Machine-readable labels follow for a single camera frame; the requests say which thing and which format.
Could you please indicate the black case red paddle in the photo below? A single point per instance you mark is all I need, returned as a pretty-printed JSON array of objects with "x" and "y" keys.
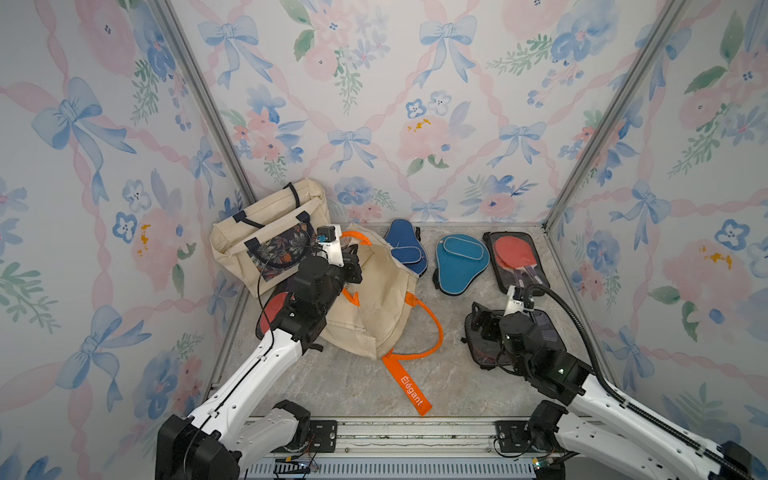
[{"x": 514, "y": 259}]

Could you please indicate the teal ping pong paddle case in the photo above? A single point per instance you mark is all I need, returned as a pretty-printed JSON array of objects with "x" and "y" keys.
[{"x": 460, "y": 259}]

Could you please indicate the cream canvas bag navy handles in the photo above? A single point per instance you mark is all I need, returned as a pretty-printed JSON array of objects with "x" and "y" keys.
[{"x": 263, "y": 244}]

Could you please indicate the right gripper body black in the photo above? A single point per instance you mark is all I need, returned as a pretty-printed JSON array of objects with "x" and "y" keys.
[{"x": 485, "y": 318}]

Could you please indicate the cream canvas bag orange handles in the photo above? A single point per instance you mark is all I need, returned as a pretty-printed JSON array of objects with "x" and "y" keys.
[{"x": 370, "y": 317}]

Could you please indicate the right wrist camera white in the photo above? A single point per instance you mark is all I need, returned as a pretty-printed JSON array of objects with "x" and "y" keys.
[{"x": 518, "y": 301}]

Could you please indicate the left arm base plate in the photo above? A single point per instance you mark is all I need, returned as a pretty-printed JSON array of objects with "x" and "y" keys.
[{"x": 316, "y": 436}]

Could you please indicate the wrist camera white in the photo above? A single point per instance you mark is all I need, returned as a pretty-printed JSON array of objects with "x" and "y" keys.
[
  {"x": 328, "y": 238},
  {"x": 518, "y": 301}
]

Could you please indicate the black mesh ping pong case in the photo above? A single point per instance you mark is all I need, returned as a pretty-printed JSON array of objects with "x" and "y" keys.
[{"x": 483, "y": 337}]

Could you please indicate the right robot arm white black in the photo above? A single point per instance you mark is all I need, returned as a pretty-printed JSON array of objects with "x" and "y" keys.
[{"x": 582, "y": 413}]

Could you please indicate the aluminium front rail frame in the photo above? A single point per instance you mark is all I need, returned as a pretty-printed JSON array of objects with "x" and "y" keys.
[{"x": 432, "y": 448}]

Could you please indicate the blue ping pong paddle case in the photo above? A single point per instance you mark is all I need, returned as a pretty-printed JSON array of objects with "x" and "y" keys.
[{"x": 406, "y": 247}]

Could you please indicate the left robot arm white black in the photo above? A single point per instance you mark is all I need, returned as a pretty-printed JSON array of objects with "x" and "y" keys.
[{"x": 217, "y": 440}]

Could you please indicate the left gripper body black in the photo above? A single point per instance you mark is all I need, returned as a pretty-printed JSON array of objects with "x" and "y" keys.
[{"x": 338, "y": 279}]

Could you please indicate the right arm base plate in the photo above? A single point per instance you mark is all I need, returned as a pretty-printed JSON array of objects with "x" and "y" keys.
[{"x": 512, "y": 437}]

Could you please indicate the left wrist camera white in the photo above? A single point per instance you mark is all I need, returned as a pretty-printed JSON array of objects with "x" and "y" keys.
[{"x": 328, "y": 238}]

